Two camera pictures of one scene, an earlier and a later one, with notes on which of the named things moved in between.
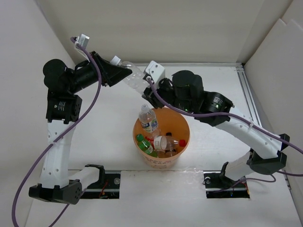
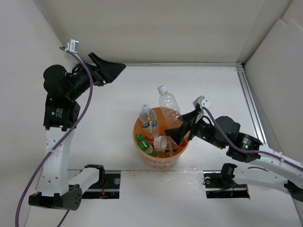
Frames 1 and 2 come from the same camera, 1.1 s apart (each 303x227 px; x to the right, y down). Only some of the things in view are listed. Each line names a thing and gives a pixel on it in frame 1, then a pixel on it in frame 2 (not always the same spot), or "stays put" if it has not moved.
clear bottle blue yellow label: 147,117 stays put
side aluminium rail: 252,102 stays put
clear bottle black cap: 171,150 stays put
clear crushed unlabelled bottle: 137,79 → 171,115
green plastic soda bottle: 145,145 stays put
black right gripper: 149,94 → 177,134
